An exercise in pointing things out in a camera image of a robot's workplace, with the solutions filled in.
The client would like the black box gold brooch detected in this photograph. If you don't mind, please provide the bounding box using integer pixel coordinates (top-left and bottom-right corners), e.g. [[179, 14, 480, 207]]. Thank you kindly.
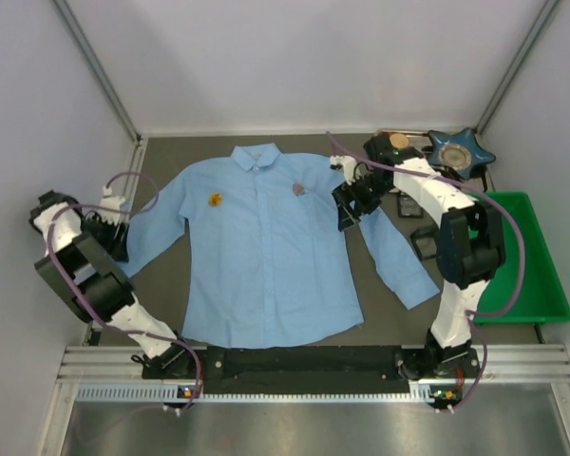
[[396, 192, 424, 219]]

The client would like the green plastic bin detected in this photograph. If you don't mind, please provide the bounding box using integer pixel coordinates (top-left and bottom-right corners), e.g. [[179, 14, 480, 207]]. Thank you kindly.
[[475, 192, 570, 324]]

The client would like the orange cup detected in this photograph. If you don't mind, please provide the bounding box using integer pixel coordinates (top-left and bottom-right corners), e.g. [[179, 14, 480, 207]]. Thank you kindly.
[[389, 133, 409, 149]]

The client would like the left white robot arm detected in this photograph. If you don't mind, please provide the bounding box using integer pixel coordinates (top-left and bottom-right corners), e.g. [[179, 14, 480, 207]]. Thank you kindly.
[[29, 187, 201, 380]]

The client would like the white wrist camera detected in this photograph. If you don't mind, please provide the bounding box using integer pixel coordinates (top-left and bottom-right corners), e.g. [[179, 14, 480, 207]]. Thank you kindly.
[[330, 155, 358, 185], [96, 186, 126, 225]]

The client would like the light blue shirt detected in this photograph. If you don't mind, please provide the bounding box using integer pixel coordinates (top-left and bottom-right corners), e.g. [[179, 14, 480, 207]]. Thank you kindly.
[[122, 143, 441, 351]]

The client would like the aluminium front rail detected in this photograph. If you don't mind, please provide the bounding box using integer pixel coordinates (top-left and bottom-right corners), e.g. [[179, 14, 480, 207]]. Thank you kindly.
[[57, 345, 570, 405]]

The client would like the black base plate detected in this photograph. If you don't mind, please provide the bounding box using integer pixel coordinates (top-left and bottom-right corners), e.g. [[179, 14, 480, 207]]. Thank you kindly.
[[142, 344, 485, 395]]

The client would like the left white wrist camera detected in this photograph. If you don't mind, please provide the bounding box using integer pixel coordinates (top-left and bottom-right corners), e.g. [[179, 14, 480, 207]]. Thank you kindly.
[[96, 186, 126, 225]]

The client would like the round gold brooch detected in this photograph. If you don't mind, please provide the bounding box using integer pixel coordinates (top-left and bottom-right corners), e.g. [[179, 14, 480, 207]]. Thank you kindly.
[[208, 193, 223, 207]]

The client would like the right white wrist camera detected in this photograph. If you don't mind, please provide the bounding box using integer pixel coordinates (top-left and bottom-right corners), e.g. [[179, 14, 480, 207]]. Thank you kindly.
[[330, 155, 358, 185]]

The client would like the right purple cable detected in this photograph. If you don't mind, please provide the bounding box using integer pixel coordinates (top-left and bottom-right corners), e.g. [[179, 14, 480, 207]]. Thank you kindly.
[[326, 131, 524, 414]]

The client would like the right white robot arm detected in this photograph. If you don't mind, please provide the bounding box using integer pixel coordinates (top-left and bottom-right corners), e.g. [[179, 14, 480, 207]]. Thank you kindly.
[[330, 134, 505, 380]]

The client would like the blue star-shaped dish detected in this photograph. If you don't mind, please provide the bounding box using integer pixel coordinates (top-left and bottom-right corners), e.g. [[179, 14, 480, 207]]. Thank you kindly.
[[427, 127, 496, 181]]

